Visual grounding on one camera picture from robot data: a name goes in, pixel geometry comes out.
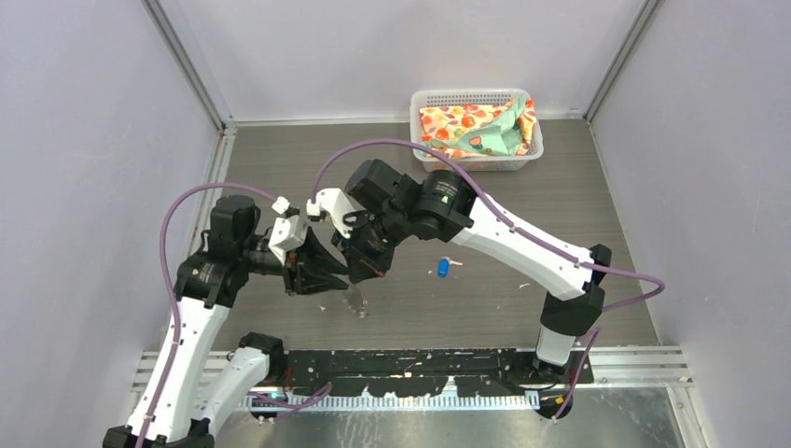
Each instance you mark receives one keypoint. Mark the white plastic basket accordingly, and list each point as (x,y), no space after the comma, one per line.
(453,97)

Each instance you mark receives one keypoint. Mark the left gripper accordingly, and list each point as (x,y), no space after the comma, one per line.
(314,255)

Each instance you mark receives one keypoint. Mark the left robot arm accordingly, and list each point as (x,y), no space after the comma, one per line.
(175,410)

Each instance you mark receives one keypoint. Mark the large metal keyring disc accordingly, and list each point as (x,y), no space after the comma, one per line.
(356,301)

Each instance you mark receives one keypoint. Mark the aluminium frame rail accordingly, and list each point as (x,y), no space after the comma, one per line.
(630,367)

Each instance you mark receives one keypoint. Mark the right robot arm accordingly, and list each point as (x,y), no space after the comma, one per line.
(379,208)

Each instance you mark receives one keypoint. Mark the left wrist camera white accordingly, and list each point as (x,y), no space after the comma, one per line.
(289,231)

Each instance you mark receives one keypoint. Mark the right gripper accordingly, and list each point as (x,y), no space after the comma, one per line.
(359,271)

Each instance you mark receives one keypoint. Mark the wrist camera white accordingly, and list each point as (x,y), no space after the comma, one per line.
(289,231)
(332,204)

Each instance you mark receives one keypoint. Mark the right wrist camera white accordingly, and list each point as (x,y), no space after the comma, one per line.
(332,204)

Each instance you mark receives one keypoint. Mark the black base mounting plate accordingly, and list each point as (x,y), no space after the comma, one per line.
(493,372)

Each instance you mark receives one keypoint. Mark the floral patterned cloth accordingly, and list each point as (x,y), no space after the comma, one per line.
(475,130)

